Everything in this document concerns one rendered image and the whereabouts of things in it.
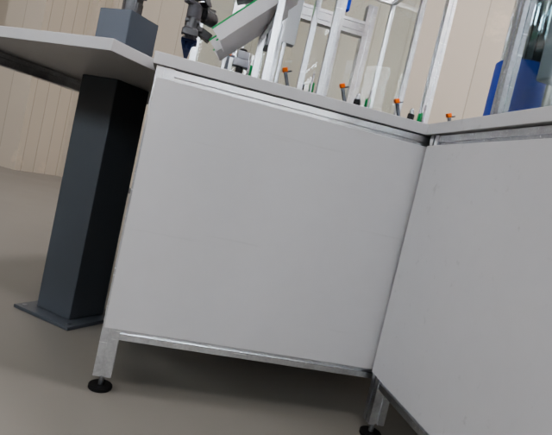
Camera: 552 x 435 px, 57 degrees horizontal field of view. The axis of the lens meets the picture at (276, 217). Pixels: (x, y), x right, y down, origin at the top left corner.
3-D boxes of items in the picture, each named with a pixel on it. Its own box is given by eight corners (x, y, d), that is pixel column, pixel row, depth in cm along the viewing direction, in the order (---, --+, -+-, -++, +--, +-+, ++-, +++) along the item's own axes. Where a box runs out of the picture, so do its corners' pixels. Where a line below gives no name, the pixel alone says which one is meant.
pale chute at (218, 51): (216, 51, 165) (208, 39, 165) (220, 60, 178) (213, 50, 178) (289, 4, 164) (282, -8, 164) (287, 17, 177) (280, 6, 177)
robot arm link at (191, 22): (185, 9, 186) (202, 14, 187) (185, 22, 204) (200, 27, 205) (181, 32, 186) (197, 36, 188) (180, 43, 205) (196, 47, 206)
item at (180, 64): (152, 62, 122) (154, 49, 122) (167, 116, 268) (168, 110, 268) (631, 189, 151) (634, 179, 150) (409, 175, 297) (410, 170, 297)
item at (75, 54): (-70, 28, 148) (-68, 17, 147) (136, 102, 229) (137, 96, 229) (110, 50, 119) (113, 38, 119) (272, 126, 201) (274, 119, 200)
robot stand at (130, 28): (88, 66, 172) (100, 7, 171) (117, 78, 185) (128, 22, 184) (119, 70, 167) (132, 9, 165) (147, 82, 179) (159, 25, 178)
